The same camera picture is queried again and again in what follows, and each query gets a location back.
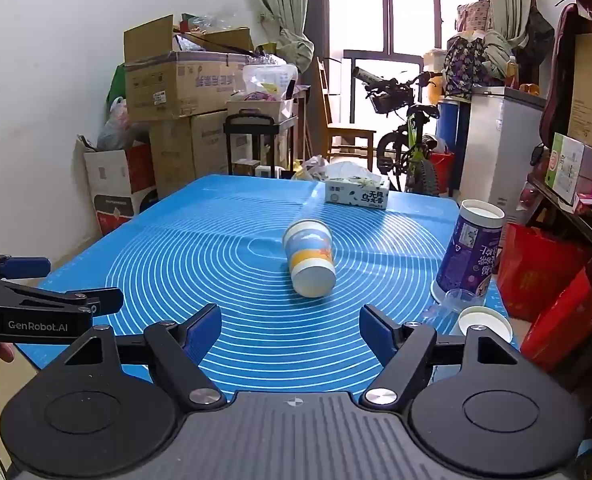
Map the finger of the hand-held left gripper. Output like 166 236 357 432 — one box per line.
0 280 124 317
0 251 51 281

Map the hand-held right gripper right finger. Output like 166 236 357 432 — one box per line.
360 305 522 409

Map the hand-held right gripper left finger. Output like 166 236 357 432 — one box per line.
63 304 227 413

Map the white blue orange paper cup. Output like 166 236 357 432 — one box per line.
282 218 337 298

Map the clear plastic scoop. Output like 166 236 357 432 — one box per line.
421 287 487 322

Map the blue silicone baking mat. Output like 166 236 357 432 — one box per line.
18 174 519 396

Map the white round lid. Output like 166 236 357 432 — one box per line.
457 305 514 345

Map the white red cardboard box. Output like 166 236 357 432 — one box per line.
78 135 159 236

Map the purple cylindrical canister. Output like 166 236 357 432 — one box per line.
431 199 506 307

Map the white green tissue box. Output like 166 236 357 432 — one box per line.
324 176 391 210

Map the brown cardboard box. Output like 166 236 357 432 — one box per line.
148 119 197 200
191 110 230 181

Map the pink white plastic bag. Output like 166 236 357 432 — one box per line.
97 96 150 152

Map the red shopping bag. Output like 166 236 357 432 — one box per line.
520 265 592 372
496 222 586 322

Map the red bucket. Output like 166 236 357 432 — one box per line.
428 152 458 194

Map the green black bicycle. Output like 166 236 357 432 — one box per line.
352 66 445 197

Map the crumpled plastic bag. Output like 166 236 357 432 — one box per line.
291 155 333 182

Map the wooden chair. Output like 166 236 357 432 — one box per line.
316 57 377 167

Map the green bag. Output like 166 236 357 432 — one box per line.
106 62 127 111

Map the black utility cart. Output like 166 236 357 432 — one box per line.
223 112 299 179

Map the blue water barrel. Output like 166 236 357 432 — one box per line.
436 97 473 157

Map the white chest freezer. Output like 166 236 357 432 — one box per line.
457 85 548 222

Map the small cardboard box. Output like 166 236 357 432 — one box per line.
226 96 297 123

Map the large open cardboard box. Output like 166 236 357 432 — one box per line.
123 14 257 122

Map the dark wooden side table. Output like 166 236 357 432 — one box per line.
526 174 592 396

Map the green white carton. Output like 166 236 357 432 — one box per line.
546 132 592 206

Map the clear plastic bag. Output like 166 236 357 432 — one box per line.
242 62 299 102

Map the dark folded board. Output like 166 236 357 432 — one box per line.
306 0 331 157

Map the dark floral bag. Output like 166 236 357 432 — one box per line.
443 35 493 99

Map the dark red garment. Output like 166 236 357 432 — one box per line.
538 2 585 149

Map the black hanging bag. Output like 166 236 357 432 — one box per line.
520 5 557 82

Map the green beige curtain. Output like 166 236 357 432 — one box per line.
243 0 317 74
483 0 533 52

